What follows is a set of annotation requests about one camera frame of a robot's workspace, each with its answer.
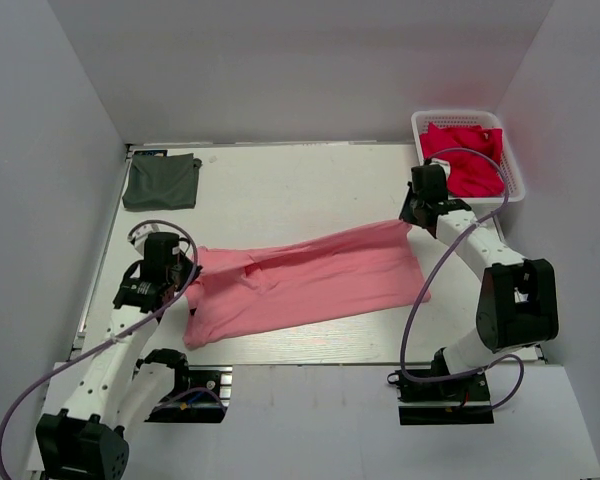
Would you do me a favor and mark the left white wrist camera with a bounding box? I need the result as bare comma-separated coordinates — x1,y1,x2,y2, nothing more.
127,225,154,256

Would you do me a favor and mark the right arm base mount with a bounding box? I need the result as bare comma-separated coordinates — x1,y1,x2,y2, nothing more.
387,370,494,426

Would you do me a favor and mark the white plastic basket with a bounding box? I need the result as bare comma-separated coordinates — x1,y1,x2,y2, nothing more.
411,109,525,208

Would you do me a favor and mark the blue label sticker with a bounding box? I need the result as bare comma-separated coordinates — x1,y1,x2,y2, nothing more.
129,149,168,157

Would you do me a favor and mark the red t-shirt in basket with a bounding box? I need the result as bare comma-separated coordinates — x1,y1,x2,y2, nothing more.
419,124,505,198

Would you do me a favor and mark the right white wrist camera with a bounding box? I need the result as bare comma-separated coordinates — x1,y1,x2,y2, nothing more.
424,158,451,177

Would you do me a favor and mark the folded dark grey t-shirt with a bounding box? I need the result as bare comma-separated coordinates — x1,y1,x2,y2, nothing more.
122,154,202,212

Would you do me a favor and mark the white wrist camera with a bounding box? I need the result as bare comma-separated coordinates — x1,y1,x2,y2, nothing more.
424,158,451,177
127,225,154,256

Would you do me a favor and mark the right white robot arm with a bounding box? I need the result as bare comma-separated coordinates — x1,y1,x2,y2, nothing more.
400,164,559,399

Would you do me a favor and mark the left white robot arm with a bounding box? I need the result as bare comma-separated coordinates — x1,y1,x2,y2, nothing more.
36,226,200,479

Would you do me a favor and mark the pink t-shirt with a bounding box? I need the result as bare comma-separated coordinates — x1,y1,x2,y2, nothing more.
183,220,424,349

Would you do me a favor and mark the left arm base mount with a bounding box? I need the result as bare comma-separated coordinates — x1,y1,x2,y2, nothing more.
147,366,233,424

